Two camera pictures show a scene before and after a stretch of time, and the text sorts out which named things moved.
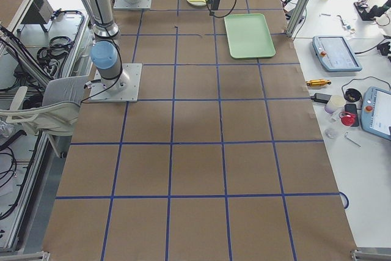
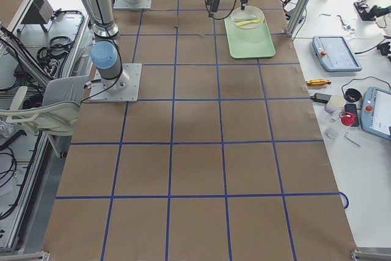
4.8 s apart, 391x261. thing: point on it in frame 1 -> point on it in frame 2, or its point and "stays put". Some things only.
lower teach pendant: [376, 112] stays put
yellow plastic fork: [197, 0] -> [256, 21]
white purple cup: [335, 103] stays put
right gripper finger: [216, 1] stays put
